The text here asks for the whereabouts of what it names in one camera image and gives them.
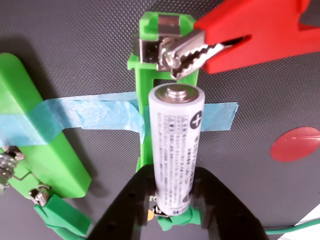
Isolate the dark grey work mat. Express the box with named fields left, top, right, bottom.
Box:
left=0, top=0, right=320, bottom=240

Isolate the white AA battery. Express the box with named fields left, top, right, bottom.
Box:
left=148, top=83, right=206, bottom=217

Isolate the green battery holder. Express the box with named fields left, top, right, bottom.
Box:
left=126, top=11, right=208, bottom=176

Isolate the green bulb holder board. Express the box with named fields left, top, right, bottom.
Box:
left=0, top=52, right=93, bottom=200

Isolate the green lead wire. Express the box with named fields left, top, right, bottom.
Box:
left=264, top=223, right=320, bottom=236

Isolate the red round sticker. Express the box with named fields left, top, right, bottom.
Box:
left=270, top=126, right=320, bottom=163

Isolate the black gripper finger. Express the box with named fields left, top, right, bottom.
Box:
left=87, top=163, right=157, bottom=240
left=191, top=166, right=270, bottom=240

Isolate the red alligator clip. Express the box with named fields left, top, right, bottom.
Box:
left=156, top=0, right=320, bottom=81

